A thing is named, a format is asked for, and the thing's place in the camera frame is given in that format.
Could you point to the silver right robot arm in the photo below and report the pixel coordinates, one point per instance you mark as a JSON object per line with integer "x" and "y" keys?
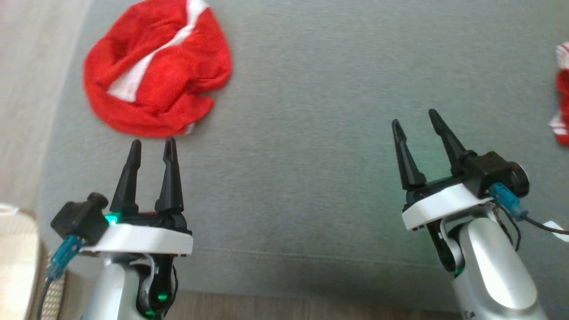
{"x": 489, "y": 275}

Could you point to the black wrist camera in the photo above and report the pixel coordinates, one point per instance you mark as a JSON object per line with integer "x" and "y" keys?
{"x": 80, "y": 220}
{"x": 493, "y": 171}

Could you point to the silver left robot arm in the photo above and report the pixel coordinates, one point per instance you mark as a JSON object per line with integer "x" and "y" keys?
{"x": 111, "y": 289}

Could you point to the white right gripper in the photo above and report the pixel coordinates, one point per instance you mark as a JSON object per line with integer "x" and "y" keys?
{"x": 440, "y": 204}

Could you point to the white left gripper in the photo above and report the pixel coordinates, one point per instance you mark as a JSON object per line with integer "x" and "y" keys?
{"x": 142, "y": 240}

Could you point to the red shorts with white stripe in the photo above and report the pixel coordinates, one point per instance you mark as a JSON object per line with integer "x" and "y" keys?
{"x": 169, "y": 66}

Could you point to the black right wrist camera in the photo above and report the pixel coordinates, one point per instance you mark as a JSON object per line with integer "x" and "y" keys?
{"x": 493, "y": 171}

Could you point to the cream perforated laundry basket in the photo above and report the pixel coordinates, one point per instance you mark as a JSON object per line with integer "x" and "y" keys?
{"x": 18, "y": 258}

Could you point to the red number 23 jersey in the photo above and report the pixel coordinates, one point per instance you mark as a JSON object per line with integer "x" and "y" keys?
{"x": 563, "y": 89}

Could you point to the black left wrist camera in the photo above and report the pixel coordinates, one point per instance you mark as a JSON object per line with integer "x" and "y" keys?
{"x": 80, "y": 220}

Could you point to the grey fabric sofa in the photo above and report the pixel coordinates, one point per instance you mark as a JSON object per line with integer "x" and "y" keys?
{"x": 311, "y": 178}

